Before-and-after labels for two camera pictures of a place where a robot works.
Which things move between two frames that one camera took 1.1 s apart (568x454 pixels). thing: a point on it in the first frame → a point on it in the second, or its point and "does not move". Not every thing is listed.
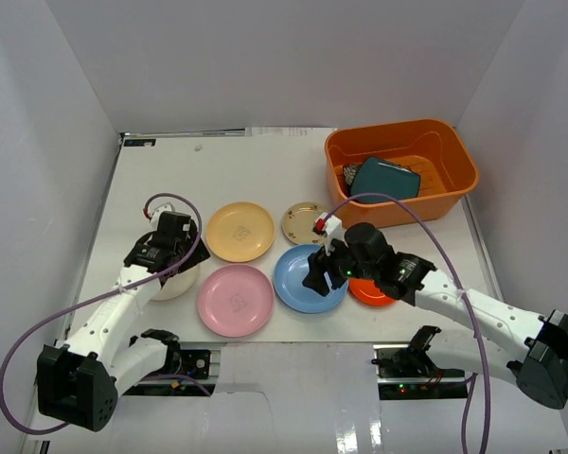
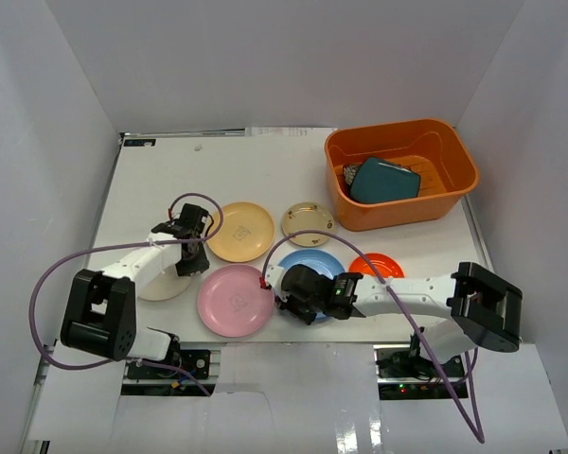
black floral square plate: x=350 y=171 does not move
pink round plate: x=236 y=301 does not move
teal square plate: x=377 y=176 does not move
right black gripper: x=318 y=265 → x=286 y=304
